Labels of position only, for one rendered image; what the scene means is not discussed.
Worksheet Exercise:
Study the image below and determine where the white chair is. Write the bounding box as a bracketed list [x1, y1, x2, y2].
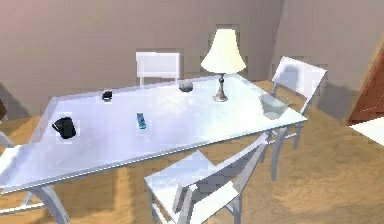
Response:
[0, 130, 46, 216]
[144, 133, 270, 224]
[259, 55, 328, 164]
[135, 51, 181, 87]

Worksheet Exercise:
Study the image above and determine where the cream shade table lamp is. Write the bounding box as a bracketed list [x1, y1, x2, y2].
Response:
[200, 28, 247, 103]

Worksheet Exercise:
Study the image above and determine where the white dining table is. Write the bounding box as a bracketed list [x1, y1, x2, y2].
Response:
[0, 73, 308, 224]

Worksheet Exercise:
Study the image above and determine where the blue remote control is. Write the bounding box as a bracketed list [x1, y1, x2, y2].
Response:
[136, 112, 147, 130]

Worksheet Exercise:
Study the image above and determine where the black mug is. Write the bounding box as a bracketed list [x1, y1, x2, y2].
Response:
[51, 116, 77, 140]

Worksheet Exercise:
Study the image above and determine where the brown wooden door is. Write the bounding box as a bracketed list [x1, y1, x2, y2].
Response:
[346, 33, 384, 127]

